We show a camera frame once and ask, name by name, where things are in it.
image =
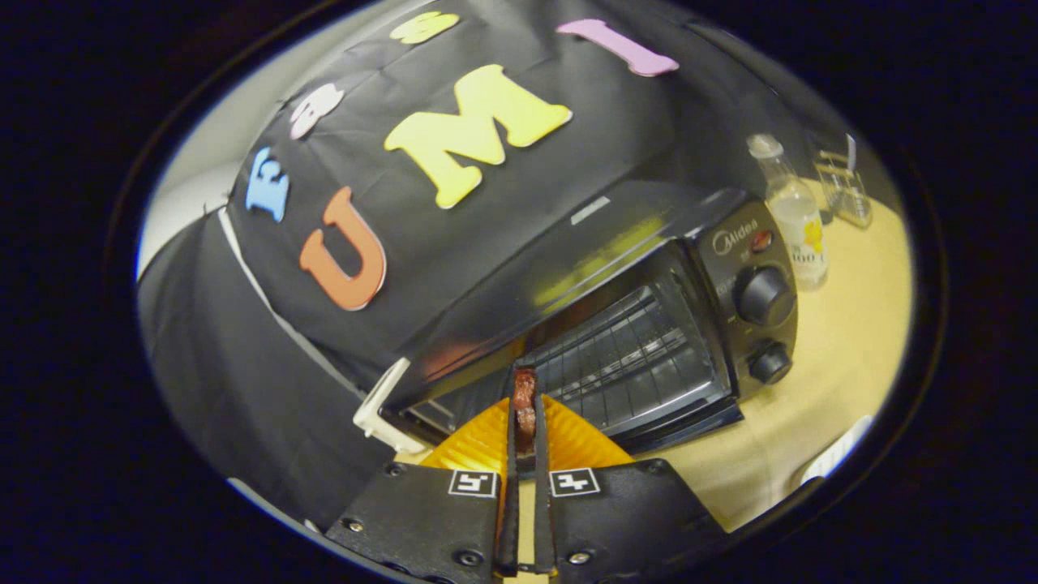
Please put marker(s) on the brown meat drumstick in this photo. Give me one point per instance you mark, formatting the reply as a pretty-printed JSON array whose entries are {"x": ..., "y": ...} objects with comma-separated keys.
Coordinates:
[{"x": 525, "y": 401}]

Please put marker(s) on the white rectangular dish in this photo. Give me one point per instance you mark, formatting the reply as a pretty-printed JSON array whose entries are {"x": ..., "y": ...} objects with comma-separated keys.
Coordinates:
[{"x": 835, "y": 454}]

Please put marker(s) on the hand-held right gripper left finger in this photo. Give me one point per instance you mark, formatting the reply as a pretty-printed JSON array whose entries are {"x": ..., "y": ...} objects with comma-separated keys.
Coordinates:
[{"x": 422, "y": 519}]

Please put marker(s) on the black electric oven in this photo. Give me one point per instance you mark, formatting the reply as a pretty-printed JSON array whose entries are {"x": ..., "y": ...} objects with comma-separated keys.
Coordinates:
[{"x": 746, "y": 251}]

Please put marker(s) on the metal spoon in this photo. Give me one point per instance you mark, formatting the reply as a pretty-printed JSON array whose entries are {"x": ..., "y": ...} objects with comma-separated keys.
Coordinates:
[{"x": 850, "y": 154}]

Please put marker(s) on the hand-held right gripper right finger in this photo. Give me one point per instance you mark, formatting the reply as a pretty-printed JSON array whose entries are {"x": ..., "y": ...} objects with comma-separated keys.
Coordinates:
[{"x": 624, "y": 519}]

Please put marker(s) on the white toaster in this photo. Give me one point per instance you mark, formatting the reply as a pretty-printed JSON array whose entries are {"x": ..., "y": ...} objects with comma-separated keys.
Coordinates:
[{"x": 381, "y": 414}]

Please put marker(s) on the clear glass bottle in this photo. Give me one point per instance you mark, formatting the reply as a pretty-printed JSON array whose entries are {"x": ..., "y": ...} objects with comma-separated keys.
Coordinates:
[{"x": 799, "y": 215}]

